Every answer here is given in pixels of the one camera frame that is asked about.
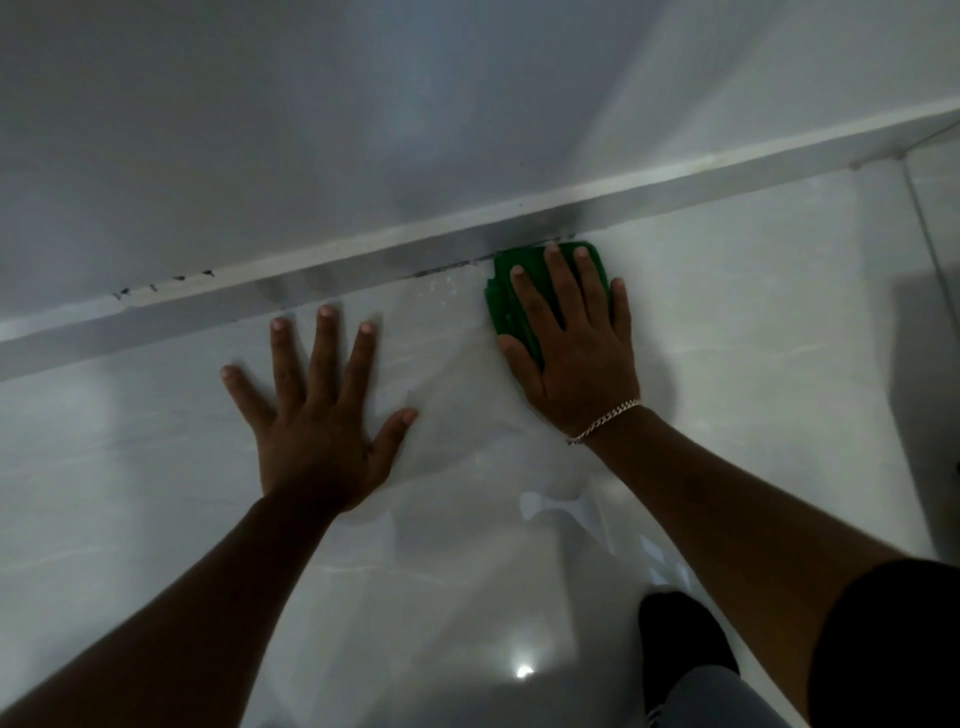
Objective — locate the person's right hand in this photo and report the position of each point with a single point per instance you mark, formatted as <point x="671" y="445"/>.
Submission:
<point x="581" y="360"/>

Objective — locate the person's left hand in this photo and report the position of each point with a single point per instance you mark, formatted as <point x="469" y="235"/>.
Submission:
<point x="315" y="450"/>

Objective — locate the person's right thumb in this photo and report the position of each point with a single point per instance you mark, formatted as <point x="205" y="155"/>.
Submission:
<point x="519" y="360"/>

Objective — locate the person's left middle finger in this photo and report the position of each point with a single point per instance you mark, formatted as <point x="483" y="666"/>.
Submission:
<point x="323" y="349"/>

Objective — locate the person's left little finger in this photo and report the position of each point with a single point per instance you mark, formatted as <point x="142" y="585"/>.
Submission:
<point x="246" y="397"/>

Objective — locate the person's right little finger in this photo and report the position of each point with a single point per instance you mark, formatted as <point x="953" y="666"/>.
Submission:
<point x="621" y="307"/>

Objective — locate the person's left thumb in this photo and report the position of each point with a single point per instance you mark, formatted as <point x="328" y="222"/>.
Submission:
<point x="390" y="437"/>

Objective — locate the person's right middle finger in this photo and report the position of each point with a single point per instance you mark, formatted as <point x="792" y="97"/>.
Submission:
<point x="562" y="281"/>

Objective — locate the green cleaning cloth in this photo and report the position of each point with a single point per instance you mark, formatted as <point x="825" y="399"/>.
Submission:
<point x="525" y="262"/>

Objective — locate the person's right forearm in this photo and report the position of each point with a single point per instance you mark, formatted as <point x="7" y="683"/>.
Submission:
<point x="735" y="547"/>

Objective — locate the person's left forearm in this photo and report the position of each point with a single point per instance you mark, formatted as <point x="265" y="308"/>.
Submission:
<point x="180" y="622"/>

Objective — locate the white baseboard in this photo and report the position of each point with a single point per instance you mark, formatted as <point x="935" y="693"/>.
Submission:
<point x="480" y="236"/>

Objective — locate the black shoe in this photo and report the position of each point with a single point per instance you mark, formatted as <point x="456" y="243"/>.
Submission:
<point x="679" y="637"/>

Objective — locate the grey trouser leg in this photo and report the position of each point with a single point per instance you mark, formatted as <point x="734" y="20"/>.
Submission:
<point x="712" y="701"/>

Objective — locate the black sleeve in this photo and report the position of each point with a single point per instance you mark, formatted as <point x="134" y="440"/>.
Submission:
<point x="889" y="645"/>

